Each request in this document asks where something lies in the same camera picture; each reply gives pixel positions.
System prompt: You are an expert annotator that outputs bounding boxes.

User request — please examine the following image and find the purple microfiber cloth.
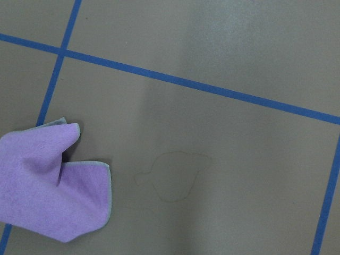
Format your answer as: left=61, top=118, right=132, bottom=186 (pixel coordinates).
left=1, top=118, right=112, bottom=243

